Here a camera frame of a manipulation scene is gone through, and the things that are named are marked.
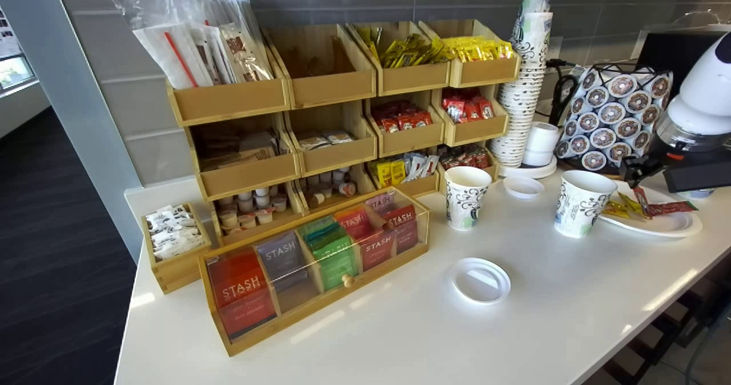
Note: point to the row of yellow packets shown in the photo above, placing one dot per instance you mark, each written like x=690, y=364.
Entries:
x=388, y=172

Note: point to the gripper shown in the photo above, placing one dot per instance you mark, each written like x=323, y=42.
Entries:
x=699, y=178

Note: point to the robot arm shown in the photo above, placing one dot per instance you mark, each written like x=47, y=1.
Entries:
x=708, y=88

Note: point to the paper notice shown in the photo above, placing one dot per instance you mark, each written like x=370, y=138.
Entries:
x=8, y=33

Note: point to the heap of white sugar packets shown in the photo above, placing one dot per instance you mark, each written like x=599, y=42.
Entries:
x=171, y=233

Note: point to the wooden tray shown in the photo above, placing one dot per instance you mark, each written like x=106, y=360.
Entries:
x=477, y=132
x=365, y=186
x=414, y=79
x=420, y=188
x=337, y=157
x=228, y=102
x=411, y=142
x=248, y=182
x=485, y=73
x=334, y=91
x=257, y=231
x=490, y=171

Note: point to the stack of dark red tea bags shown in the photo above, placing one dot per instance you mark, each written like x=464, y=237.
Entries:
x=402, y=222

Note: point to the heap of white sachets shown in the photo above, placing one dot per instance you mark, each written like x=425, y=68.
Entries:
x=420, y=165

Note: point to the heap of clear wrapped straws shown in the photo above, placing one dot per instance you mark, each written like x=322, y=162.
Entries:
x=188, y=42

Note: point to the heap of dark red sachets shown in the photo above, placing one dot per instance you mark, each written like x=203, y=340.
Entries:
x=465, y=157

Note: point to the stack of grey tea bags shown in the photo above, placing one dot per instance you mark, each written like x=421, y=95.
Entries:
x=280, y=256

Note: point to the heap of creamer cups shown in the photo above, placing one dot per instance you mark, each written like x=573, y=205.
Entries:
x=328, y=185
x=248, y=205

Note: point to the stack of orange tea bags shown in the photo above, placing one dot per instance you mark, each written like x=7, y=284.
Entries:
x=240, y=293

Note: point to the white plate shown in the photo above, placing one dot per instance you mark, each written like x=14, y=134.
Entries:
x=665, y=224

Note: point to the window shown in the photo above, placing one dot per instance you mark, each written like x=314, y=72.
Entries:
x=14, y=72

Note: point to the patterned paper cup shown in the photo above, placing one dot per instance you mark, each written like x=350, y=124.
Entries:
x=579, y=208
x=467, y=202

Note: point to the rack of coffee pods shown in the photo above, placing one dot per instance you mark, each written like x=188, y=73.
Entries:
x=614, y=116

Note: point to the stack of white lids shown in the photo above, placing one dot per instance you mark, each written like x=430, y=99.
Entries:
x=541, y=142

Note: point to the heap of brown sachets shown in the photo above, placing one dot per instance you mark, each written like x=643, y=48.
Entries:
x=240, y=148

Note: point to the wooden tea box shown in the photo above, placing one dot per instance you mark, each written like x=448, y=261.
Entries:
x=320, y=311

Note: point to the small wooden box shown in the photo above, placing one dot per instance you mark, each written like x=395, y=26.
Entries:
x=177, y=273

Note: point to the stack of paper cups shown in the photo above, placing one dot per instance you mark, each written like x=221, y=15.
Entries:
x=522, y=99

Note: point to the white wall socket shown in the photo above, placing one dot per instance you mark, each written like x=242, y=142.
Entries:
x=555, y=48

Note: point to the yellow sachet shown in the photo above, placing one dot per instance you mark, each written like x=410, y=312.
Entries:
x=630, y=203
x=614, y=209

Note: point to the heap of yellow green sachets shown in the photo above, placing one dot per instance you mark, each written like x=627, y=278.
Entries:
x=405, y=51

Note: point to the stack of green tea bags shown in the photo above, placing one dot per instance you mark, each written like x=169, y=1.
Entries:
x=334, y=256

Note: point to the black coffee machine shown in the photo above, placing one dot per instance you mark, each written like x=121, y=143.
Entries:
x=671, y=59

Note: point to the white cup lid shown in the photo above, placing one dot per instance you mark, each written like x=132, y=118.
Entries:
x=481, y=280
x=523, y=187

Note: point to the red sachet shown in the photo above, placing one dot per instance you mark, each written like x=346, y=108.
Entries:
x=642, y=201
x=671, y=208

